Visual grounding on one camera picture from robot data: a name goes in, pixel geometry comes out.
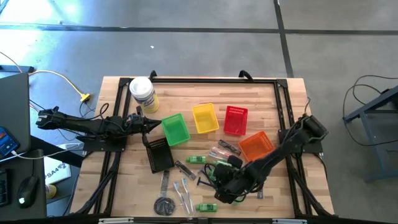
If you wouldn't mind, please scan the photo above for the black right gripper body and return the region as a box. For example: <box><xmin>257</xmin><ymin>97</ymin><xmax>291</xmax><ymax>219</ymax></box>
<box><xmin>233</xmin><ymin>164</ymin><xmax>265</xmax><ymax>200</ymax></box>

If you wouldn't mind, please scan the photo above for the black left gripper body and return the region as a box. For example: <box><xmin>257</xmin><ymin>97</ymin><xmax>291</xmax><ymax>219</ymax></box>
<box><xmin>126</xmin><ymin>113</ymin><xmax>147</xmax><ymax>134</ymax></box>

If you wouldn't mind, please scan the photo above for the toothbrush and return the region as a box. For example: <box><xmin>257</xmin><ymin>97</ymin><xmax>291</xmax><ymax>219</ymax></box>
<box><xmin>181</xmin><ymin>177</ymin><xmax>195</xmax><ymax>214</ymax></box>
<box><xmin>172</xmin><ymin>181</ymin><xmax>191</xmax><ymax>216</ymax></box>

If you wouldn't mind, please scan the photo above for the red and blue toothbrush pack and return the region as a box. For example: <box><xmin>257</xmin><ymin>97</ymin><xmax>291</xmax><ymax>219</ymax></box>
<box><xmin>208</xmin><ymin>146</ymin><xmax>242</xmax><ymax>163</ymax></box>

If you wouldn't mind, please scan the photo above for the orange plastic basket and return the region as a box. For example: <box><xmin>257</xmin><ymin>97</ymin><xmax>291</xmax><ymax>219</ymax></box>
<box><xmin>238</xmin><ymin>130</ymin><xmax>276</xmax><ymax>163</ymax></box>

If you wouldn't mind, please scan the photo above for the green plastic basket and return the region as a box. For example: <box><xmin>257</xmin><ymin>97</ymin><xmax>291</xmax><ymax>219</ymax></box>
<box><xmin>160</xmin><ymin>113</ymin><xmax>191</xmax><ymax>147</ymax></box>

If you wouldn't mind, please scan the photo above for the black plastic basket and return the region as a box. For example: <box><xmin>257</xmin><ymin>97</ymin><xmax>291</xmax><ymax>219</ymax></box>
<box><xmin>145</xmin><ymin>137</ymin><xmax>175</xmax><ymax>174</ymax></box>

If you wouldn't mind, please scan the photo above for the Lysol wipes canister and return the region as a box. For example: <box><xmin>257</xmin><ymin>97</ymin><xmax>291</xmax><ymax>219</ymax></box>
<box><xmin>129</xmin><ymin>76</ymin><xmax>160</xmax><ymax>114</ymax></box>

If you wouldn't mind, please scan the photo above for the red plastic basket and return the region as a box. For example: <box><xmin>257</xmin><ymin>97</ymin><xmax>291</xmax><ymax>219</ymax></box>
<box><xmin>223</xmin><ymin>105</ymin><xmax>249</xmax><ymax>137</ymax></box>

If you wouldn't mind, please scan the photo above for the yellow plastic basket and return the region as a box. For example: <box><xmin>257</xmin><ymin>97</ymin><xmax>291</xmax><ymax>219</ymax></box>
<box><xmin>191</xmin><ymin>102</ymin><xmax>220</xmax><ymax>135</ymax></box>

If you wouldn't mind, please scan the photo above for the small yellow object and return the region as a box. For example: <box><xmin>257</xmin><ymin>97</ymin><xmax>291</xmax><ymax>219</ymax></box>
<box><xmin>45</xmin><ymin>184</ymin><xmax>58</xmax><ymax>200</ymax></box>

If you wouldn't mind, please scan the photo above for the grey laptop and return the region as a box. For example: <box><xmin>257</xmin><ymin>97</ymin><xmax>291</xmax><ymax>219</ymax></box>
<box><xmin>0</xmin><ymin>72</ymin><xmax>32</xmax><ymax>156</ymax></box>

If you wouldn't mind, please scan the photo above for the black computer mouse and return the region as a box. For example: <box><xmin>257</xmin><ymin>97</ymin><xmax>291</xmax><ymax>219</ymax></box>
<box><xmin>16</xmin><ymin>175</ymin><xmax>40</xmax><ymax>209</ymax></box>

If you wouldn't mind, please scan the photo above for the black keyboard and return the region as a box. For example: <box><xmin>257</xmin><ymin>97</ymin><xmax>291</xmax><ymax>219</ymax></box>
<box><xmin>0</xmin><ymin>169</ymin><xmax>10</xmax><ymax>208</ymax></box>

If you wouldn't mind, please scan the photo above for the dark desk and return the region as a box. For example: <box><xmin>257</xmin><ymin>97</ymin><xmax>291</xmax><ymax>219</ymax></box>
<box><xmin>0</xmin><ymin>149</ymin><xmax>47</xmax><ymax>222</ymax></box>

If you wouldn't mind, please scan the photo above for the blue-grey metal cart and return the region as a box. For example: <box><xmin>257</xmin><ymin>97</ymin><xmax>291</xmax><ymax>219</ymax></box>
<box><xmin>343</xmin><ymin>85</ymin><xmax>398</xmax><ymax>183</ymax></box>

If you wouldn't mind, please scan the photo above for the yellow cable with plug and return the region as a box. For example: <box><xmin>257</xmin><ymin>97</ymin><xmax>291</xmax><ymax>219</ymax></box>
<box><xmin>28</xmin><ymin>70</ymin><xmax>91</xmax><ymax>103</ymax></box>

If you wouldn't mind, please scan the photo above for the silver bracket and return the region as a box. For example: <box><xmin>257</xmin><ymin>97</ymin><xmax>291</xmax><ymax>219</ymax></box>
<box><xmin>98</xmin><ymin>217</ymin><xmax>134</xmax><ymax>224</ymax></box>
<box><xmin>272</xmin><ymin>218</ymin><xmax>308</xmax><ymax>224</ymax></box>

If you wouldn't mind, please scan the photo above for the black aluminium table frame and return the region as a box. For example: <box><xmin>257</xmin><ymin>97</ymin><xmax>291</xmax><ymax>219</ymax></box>
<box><xmin>70</xmin><ymin>70</ymin><xmax>335</xmax><ymax>218</ymax></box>

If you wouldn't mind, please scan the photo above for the white charging cable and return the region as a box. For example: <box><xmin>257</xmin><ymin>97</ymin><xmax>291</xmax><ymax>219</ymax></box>
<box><xmin>11</xmin><ymin>142</ymin><xmax>85</xmax><ymax>161</ymax></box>

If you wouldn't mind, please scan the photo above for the black floor cable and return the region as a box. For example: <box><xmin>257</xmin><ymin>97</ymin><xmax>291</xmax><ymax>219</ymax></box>
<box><xmin>341</xmin><ymin>74</ymin><xmax>398</xmax><ymax>147</ymax></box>

